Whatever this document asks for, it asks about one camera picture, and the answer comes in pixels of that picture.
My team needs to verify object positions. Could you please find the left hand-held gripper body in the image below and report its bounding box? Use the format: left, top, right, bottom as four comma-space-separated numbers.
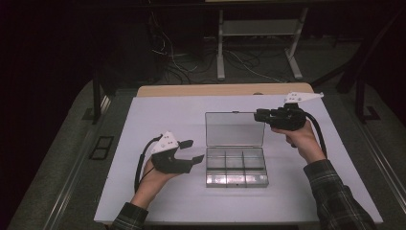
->
150, 131, 194, 174

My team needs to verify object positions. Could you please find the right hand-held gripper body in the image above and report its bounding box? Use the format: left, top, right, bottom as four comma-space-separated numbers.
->
269, 91, 325, 131

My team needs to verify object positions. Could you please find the person's right hand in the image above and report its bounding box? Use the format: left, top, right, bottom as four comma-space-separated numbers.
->
271, 120, 327, 165

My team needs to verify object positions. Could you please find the person's left hand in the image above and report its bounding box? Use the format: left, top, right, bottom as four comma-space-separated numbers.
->
130, 157, 180, 210

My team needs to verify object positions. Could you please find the dark diagonal stand leg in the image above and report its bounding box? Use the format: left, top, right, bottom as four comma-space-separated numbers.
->
336, 9, 406, 94

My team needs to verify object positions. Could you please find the grey metal stand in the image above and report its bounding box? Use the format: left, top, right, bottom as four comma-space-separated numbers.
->
215, 8, 310, 81

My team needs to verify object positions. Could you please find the thin white floor cable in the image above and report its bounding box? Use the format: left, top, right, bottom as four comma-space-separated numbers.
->
228, 49, 283, 83
151, 11, 199, 74

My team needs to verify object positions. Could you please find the aluminium rail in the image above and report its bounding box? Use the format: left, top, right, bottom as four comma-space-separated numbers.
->
348, 114, 406, 205
41, 95, 113, 230

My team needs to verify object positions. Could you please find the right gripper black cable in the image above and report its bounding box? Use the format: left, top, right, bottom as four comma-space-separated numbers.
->
304, 111, 328, 160

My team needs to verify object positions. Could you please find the transparent grey compartment box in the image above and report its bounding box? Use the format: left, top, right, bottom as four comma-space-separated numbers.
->
204, 110, 270, 189

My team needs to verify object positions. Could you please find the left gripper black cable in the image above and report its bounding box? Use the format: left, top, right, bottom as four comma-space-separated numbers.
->
133, 133, 164, 194

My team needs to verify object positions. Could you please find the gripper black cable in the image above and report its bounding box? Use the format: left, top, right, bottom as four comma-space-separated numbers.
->
133, 133, 164, 194
304, 111, 328, 160

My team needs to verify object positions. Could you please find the black metal stand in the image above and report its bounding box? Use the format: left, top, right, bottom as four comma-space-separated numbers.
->
355, 78, 381, 125

